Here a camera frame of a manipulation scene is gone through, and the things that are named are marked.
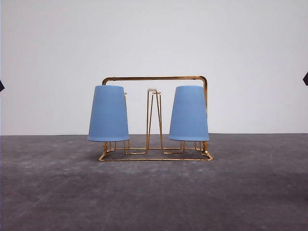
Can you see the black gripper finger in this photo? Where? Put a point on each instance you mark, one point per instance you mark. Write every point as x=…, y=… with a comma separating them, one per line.
x=1, y=86

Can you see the blue ribbed plastic cup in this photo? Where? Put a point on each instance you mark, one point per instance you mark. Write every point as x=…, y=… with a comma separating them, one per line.
x=109, y=121

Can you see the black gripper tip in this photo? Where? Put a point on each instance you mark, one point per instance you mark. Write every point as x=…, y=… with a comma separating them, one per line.
x=305, y=79

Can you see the gold wire cup rack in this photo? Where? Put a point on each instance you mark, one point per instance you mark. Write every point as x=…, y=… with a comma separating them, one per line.
x=154, y=151

